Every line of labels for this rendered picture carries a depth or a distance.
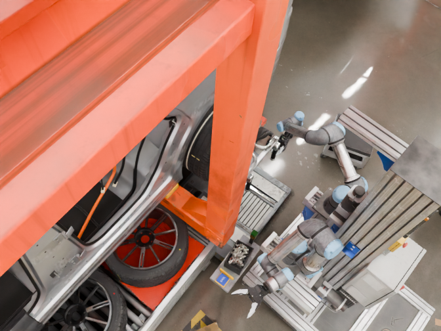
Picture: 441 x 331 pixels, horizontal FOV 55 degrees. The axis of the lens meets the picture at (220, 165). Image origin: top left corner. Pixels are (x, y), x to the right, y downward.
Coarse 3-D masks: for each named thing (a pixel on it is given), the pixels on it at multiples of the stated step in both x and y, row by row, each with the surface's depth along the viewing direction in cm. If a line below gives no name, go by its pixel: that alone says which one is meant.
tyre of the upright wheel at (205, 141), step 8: (208, 112) 297; (208, 120) 295; (208, 128) 294; (192, 136) 298; (200, 136) 295; (208, 136) 293; (200, 144) 296; (208, 144) 294; (192, 152) 301; (200, 152) 297; (208, 152) 294; (184, 160) 312; (192, 160) 305; (200, 160) 301; (208, 160) 298; (192, 168) 312; (200, 168) 305; (208, 168) 307; (200, 176) 313; (208, 176) 319
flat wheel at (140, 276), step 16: (160, 208) 332; (176, 224) 327; (128, 240) 321; (176, 240) 320; (112, 256) 312; (128, 256) 315; (144, 256) 317; (176, 256) 314; (112, 272) 319; (128, 272) 307; (144, 272) 308; (160, 272) 308; (176, 272) 326
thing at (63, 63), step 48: (0, 0) 51; (48, 0) 53; (96, 0) 77; (144, 0) 85; (192, 0) 86; (0, 48) 66; (48, 48) 74; (96, 48) 78; (144, 48) 79; (0, 96) 71; (48, 96) 73; (96, 96) 73; (0, 144) 67; (48, 144) 69
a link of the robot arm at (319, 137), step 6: (288, 120) 320; (276, 126) 323; (282, 126) 318; (288, 126) 312; (294, 126) 308; (300, 126) 306; (288, 132) 317; (294, 132) 306; (300, 132) 300; (306, 132) 293; (312, 132) 289; (318, 132) 287; (324, 132) 286; (306, 138) 292; (312, 138) 288; (318, 138) 286; (324, 138) 285; (318, 144) 289; (324, 144) 290
